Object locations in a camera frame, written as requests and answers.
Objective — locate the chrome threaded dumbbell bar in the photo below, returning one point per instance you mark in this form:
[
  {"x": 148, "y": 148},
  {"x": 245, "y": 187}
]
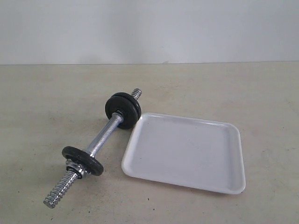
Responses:
[{"x": 58, "y": 192}]

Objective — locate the chrome spinlock collar nut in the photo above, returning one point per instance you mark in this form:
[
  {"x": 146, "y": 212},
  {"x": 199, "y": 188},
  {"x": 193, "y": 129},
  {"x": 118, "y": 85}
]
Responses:
[{"x": 79, "y": 169}]

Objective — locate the white rectangular tray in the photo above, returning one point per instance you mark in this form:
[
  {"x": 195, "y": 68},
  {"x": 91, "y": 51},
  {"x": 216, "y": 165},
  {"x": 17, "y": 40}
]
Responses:
[{"x": 188, "y": 152}]

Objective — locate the black weight plate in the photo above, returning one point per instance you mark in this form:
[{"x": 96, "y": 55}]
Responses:
[
  {"x": 81, "y": 157},
  {"x": 123, "y": 107},
  {"x": 132, "y": 100}
]

